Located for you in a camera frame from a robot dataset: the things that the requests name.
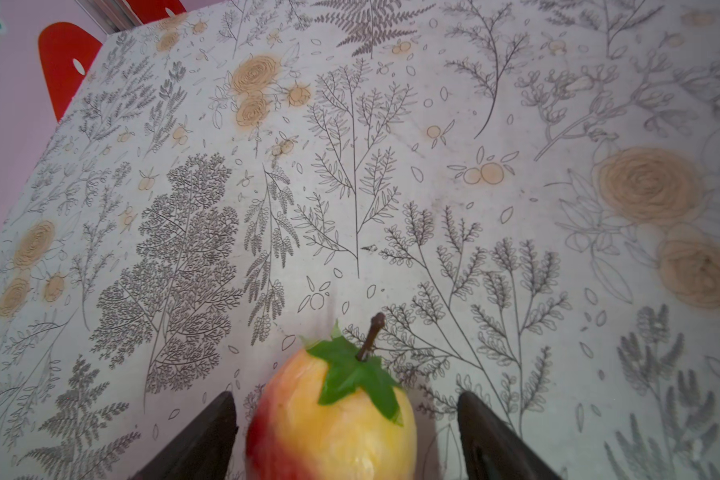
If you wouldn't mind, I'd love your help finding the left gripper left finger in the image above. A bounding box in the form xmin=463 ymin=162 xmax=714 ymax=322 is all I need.
xmin=131 ymin=391 xmax=239 ymax=480

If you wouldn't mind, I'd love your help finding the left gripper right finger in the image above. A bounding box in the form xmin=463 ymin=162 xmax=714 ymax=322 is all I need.
xmin=457 ymin=391 xmax=561 ymax=480

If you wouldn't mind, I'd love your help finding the red yellow fake apple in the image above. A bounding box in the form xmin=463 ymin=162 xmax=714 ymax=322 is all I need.
xmin=245 ymin=313 xmax=418 ymax=479

